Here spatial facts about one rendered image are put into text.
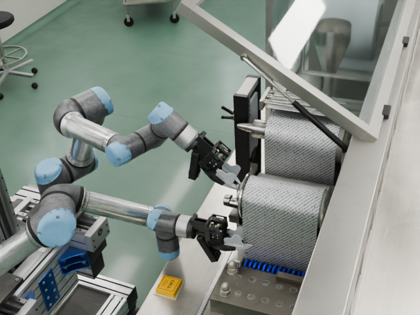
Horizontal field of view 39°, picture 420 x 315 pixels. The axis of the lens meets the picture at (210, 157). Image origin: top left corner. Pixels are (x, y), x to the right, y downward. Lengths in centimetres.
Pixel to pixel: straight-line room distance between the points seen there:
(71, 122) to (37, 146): 257
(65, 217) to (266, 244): 64
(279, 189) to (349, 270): 75
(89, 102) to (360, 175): 117
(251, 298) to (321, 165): 48
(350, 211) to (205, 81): 404
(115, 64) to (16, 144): 140
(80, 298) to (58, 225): 121
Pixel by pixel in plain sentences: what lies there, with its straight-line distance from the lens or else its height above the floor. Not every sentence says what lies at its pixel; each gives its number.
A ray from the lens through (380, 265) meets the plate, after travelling 141.
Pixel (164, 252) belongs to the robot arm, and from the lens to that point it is 206.
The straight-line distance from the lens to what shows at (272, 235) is 187.
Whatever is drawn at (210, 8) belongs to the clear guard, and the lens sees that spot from 145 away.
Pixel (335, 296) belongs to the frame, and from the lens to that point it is 105.
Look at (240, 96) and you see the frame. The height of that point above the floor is 144.
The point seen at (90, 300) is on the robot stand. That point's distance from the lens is 305.
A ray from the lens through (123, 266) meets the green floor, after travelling 347.
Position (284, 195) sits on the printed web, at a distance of 179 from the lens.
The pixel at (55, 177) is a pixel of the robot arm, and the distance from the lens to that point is 247.
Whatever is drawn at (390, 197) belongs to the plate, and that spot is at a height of 144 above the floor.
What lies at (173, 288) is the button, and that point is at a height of 92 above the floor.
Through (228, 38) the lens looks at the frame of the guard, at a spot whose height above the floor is 187.
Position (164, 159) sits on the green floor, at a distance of 423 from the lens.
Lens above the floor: 244
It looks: 35 degrees down
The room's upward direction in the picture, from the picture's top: 4 degrees counter-clockwise
